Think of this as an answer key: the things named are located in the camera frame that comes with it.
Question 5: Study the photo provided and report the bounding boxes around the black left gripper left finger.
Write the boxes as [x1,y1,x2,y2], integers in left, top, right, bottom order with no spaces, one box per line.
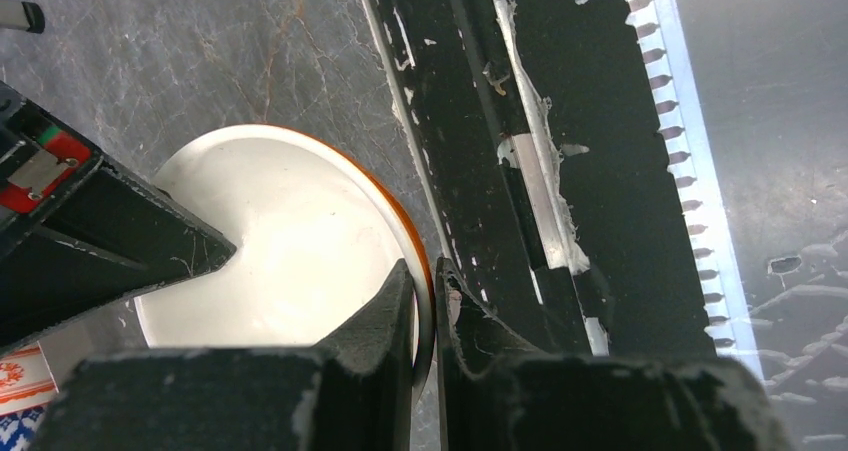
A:
[32,261,414,450]

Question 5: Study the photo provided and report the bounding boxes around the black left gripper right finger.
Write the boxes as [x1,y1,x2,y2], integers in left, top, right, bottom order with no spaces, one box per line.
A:
[434,257,792,450]

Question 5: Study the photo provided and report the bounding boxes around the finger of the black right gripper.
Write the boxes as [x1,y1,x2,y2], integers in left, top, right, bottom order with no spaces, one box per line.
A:
[1,85,236,354]

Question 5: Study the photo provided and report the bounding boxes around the orange bowl white inside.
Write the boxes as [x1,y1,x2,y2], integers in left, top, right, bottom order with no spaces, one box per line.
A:
[134,124,435,399]

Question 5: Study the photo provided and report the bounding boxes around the stainless steel dish rack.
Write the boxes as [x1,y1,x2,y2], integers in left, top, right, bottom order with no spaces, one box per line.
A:
[0,0,46,34]

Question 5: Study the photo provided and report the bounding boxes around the blue white zigzag bowl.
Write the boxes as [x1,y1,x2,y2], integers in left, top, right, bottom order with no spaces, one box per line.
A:
[0,406,46,451]

